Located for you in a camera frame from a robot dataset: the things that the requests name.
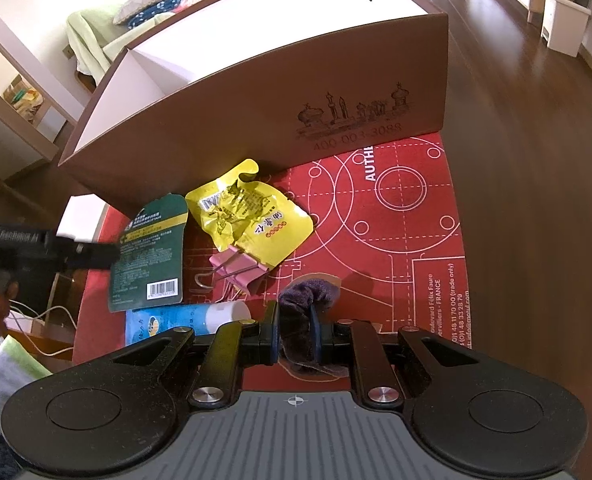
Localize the white green cloth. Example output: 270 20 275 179
0 335 54 433

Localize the blue white tube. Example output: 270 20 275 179
125 300 251 348

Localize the brown box with white inside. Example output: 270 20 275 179
57 0 449 218

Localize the pink binder clip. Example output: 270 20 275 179
194 247 269 306

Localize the white trash bin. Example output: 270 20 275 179
541 0 592 58

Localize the purple hair scrunchie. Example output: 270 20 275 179
277 280 349 376

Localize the white stool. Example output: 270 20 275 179
56 195 109 241

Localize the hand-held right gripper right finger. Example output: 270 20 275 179
310 304 482 406

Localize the wooden shelf unit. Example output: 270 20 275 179
0 72 77 161

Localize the white cable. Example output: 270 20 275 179
6 302 77 358

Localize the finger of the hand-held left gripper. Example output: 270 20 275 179
51 237 121 272

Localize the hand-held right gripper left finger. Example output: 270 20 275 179
111 300 281 409

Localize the sofa with pale green cover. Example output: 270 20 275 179
66 0 287 93

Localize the pile of colourful packets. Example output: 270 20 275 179
3 75 44 121

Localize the yellow packet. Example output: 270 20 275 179
185 159 314 268

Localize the red printed desktop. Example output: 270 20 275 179
73 132 472 393

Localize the green card packet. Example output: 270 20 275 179
107 191 189 313

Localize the blue patterned folded cloth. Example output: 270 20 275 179
126 0 212 31

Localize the grey pillow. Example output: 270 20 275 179
113 0 174 26

